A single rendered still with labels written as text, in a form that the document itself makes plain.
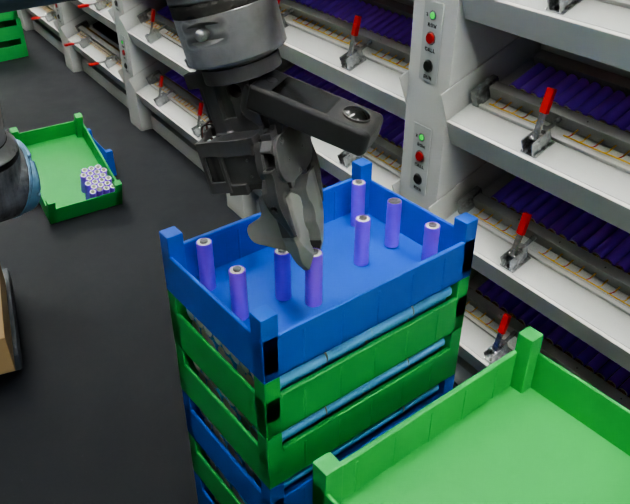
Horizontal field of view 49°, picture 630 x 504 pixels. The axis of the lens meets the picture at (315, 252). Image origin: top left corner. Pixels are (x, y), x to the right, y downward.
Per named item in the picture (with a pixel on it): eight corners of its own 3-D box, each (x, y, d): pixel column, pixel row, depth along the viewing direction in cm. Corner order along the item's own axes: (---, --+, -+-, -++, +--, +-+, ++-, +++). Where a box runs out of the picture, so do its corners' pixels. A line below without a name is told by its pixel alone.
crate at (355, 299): (264, 386, 68) (261, 322, 64) (166, 288, 82) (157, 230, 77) (471, 275, 84) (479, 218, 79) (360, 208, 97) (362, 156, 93)
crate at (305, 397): (267, 441, 73) (264, 386, 68) (173, 340, 86) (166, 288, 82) (463, 327, 88) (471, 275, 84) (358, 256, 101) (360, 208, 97)
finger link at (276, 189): (293, 223, 69) (272, 139, 65) (309, 223, 68) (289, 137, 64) (272, 245, 65) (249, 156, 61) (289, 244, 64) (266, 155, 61)
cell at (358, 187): (356, 229, 92) (358, 185, 88) (347, 223, 93) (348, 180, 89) (366, 224, 93) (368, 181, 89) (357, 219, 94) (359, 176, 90)
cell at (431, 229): (427, 276, 83) (432, 229, 79) (416, 269, 84) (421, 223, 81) (438, 270, 84) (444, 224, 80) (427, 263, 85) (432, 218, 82)
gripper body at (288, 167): (248, 168, 72) (212, 53, 67) (323, 162, 69) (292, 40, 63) (212, 202, 66) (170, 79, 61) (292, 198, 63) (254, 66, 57)
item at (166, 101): (230, 173, 189) (209, 133, 179) (142, 103, 231) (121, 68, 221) (288, 132, 194) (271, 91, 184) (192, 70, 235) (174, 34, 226)
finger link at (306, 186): (286, 242, 76) (260, 167, 71) (336, 241, 73) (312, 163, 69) (275, 259, 74) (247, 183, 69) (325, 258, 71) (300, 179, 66)
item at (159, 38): (224, 104, 178) (202, 58, 169) (133, 43, 220) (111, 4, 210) (287, 62, 183) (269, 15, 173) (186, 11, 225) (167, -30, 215)
